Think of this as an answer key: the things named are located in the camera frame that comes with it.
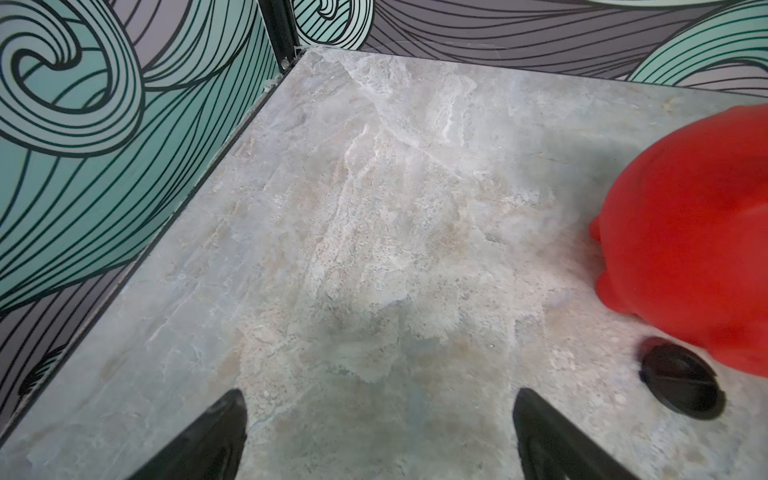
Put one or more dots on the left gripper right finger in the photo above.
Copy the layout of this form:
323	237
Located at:
551	447

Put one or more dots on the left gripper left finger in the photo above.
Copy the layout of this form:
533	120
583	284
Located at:
210	447

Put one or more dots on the black piggy bank plug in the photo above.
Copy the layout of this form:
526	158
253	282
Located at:
682	381

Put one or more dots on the red piggy bank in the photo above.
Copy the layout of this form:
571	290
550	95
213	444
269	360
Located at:
683	231

